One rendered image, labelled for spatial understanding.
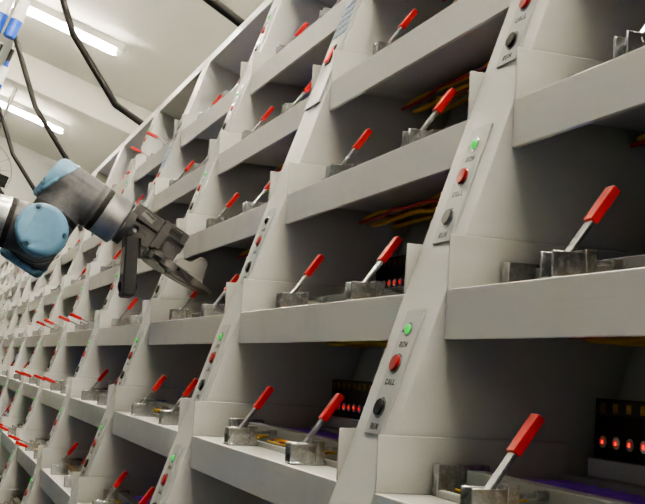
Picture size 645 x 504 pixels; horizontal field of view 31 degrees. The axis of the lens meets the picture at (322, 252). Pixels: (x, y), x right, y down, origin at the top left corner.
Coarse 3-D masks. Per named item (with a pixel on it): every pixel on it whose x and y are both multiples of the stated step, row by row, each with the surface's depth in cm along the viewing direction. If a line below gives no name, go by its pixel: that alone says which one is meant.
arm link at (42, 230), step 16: (0, 208) 195; (16, 208) 196; (32, 208) 195; (48, 208) 196; (0, 224) 194; (16, 224) 194; (32, 224) 195; (48, 224) 196; (64, 224) 197; (0, 240) 196; (16, 240) 196; (32, 240) 194; (48, 240) 195; (64, 240) 197; (32, 256) 198; (48, 256) 198
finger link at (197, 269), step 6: (180, 258) 220; (198, 258) 221; (204, 258) 221; (180, 264) 220; (186, 264) 220; (192, 264) 220; (198, 264) 221; (204, 264) 221; (186, 270) 220; (192, 270) 220; (198, 270) 221; (204, 270) 221; (198, 276) 221; (186, 282) 219; (192, 282) 219; (198, 282) 220; (198, 288) 220; (204, 288) 221
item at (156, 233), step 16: (144, 208) 219; (128, 224) 216; (144, 224) 219; (160, 224) 219; (112, 240) 218; (144, 240) 218; (160, 240) 218; (176, 240) 219; (144, 256) 218; (160, 256) 217
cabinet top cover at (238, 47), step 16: (272, 0) 261; (320, 0) 252; (336, 0) 249; (256, 16) 274; (240, 32) 288; (256, 32) 284; (224, 48) 303; (240, 48) 298; (224, 64) 315; (240, 64) 310
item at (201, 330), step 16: (160, 304) 236; (176, 304) 237; (192, 304) 238; (160, 320) 236; (176, 320) 211; (192, 320) 199; (208, 320) 188; (160, 336) 224; (176, 336) 210; (192, 336) 197; (208, 336) 187
